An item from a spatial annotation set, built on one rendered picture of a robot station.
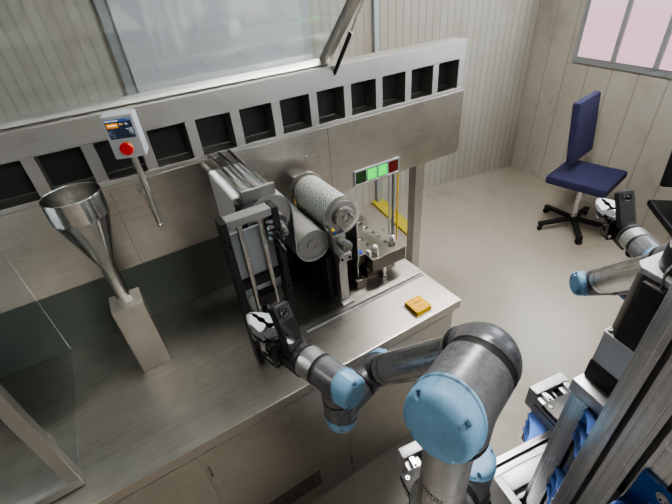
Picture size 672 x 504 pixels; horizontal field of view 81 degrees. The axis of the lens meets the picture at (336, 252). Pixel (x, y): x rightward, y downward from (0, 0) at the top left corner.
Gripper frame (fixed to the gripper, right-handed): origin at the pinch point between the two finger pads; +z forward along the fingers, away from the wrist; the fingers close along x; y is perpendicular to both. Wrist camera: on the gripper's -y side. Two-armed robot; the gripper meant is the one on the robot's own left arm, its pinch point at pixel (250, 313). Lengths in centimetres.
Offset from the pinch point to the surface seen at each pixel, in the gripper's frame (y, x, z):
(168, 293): 26, 4, 61
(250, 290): 4.3, 9.8, 13.5
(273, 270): -2.0, 15.6, 9.2
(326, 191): -14, 49, 20
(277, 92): -44, 51, 44
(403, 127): -26, 108, 28
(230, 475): 62, -12, 5
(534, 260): 90, 252, -11
